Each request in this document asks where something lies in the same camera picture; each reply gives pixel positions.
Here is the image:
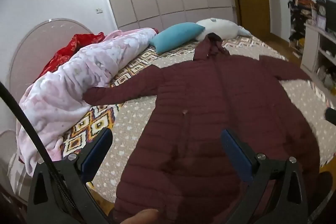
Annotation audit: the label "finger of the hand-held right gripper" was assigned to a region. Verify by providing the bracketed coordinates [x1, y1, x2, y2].
[325, 107, 336, 125]

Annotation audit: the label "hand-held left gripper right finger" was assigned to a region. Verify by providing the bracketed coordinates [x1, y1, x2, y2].
[220, 129, 311, 224]

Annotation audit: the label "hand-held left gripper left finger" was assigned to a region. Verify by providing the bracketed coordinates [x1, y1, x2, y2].
[26, 127, 116, 224]

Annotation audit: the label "maroon puffer jacket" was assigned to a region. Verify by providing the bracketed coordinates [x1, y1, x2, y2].
[83, 33, 322, 224]

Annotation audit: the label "pile of dark clothes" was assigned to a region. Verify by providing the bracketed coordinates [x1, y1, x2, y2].
[287, 0, 327, 56]

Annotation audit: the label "person's left hand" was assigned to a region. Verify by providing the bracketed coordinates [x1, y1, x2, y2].
[119, 209, 159, 224]

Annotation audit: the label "patterned bed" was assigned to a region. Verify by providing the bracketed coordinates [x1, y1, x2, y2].
[60, 27, 336, 203]

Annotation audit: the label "pale shelf unit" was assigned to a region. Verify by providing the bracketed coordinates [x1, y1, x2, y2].
[301, 23, 336, 88]

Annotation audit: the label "pink fleece blanket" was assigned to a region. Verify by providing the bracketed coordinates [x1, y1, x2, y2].
[16, 28, 158, 169]

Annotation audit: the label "black monitor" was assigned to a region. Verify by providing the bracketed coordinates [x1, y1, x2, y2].
[325, 0, 336, 31]

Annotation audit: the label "red cloth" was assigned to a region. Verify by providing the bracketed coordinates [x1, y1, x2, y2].
[39, 32, 105, 77]

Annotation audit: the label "white plush pillow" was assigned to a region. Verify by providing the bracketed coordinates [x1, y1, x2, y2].
[196, 18, 252, 41]

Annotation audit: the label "arched pale headboard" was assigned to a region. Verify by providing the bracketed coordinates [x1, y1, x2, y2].
[0, 19, 94, 193]

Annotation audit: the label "teal pillow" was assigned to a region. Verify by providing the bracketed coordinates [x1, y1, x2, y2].
[149, 22, 206, 54]

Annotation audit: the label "black cable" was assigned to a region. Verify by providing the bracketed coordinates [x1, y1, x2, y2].
[0, 82, 76, 224]

